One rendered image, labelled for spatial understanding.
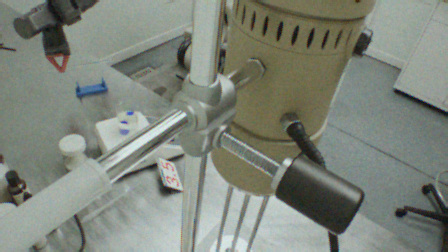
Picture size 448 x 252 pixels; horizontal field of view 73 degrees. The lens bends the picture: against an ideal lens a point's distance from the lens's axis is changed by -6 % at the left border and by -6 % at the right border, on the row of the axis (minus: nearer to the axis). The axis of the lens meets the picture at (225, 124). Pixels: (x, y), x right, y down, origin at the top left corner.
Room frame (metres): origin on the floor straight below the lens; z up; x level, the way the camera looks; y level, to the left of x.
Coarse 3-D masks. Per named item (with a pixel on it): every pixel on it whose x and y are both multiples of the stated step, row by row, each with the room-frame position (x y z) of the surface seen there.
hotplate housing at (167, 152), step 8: (96, 128) 0.57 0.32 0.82; (96, 136) 0.56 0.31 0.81; (104, 152) 0.50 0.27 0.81; (160, 152) 0.55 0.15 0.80; (168, 152) 0.56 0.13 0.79; (176, 152) 0.58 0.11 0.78; (184, 152) 0.59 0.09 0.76; (144, 160) 0.52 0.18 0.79; (152, 160) 0.54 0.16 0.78; (136, 168) 0.51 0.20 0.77; (144, 168) 0.52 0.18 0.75
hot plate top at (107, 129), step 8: (104, 120) 0.59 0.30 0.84; (112, 120) 0.59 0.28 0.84; (144, 120) 0.61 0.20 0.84; (104, 128) 0.56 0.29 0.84; (112, 128) 0.56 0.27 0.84; (104, 136) 0.53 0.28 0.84; (112, 136) 0.54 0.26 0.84; (120, 136) 0.54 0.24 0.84; (104, 144) 0.51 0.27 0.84; (112, 144) 0.51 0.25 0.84
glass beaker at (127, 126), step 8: (120, 104) 0.58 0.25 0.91; (128, 104) 0.58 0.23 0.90; (136, 104) 0.58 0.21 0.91; (120, 112) 0.57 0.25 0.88; (136, 112) 0.58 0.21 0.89; (120, 120) 0.54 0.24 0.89; (128, 120) 0.54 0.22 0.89; (136, 120) 0.55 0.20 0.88; (120, 128) 0.54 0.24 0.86; (128, 128) 0.54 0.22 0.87; (136, 128) 0.55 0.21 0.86; (128, 136) 0.54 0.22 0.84
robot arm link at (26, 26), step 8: (48, 0) 0.75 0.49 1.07; (40, 8) 0.71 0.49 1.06; (48, 8) 0.73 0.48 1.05; (24, 16) 0.68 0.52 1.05; (32, 16) 0.68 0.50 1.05; (40, 16) 0.70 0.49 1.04; (48, 16) 0.72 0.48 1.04; (56, 16) 0.74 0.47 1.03; (80, 16) 0.75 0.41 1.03; (16, 24) 0.67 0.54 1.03; (24, 24) 0.67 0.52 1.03; (32, 24) 0.67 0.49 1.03; (40, 24) 0.68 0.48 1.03; (64, 24) 0.74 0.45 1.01; (16, 32) 0.67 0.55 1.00; (24, 32) 0.67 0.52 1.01; (32, 32) 0.67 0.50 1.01
